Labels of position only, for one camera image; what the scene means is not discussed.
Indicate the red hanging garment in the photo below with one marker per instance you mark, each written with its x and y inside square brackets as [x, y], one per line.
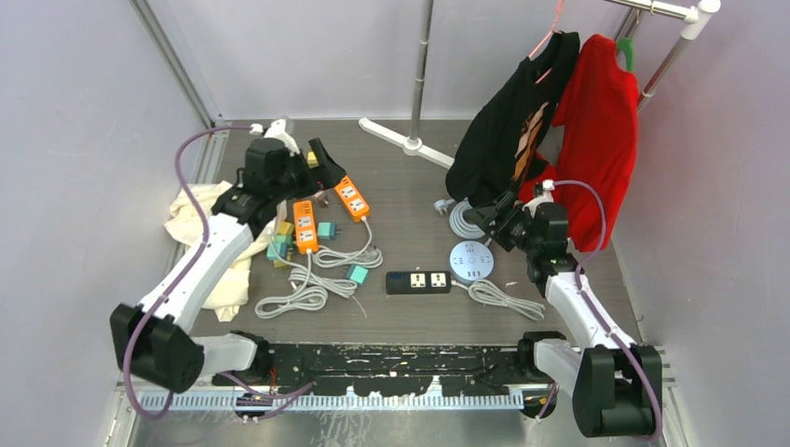
[598, 112]

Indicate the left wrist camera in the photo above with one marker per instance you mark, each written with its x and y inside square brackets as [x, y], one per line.
[281, 130]

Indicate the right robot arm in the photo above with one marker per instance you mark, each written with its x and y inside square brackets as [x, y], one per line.
[614, 382]

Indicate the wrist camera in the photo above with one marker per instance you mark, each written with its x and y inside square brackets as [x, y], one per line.
[542, 194]
[281, 130]

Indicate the orange power strip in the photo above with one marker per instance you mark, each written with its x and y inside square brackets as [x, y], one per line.
[305, 227]
[350, 196]

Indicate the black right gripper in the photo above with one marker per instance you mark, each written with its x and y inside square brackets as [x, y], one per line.
[487, 213]

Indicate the black power strip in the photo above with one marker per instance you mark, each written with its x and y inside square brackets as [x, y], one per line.
[417, 282]

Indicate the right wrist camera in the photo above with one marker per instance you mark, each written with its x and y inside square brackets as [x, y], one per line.
[542, 194]

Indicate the round blue power socket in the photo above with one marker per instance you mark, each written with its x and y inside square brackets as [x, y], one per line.
[470, 261]

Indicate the black hanging garment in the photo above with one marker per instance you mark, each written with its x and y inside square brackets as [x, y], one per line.
[499, 150]

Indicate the teal plug adapter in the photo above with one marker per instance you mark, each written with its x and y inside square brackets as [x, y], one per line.
[277, 251]

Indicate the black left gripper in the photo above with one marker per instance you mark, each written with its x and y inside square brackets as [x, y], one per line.
[328, 174]

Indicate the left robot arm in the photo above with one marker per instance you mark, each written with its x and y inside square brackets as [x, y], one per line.
[154, 350]

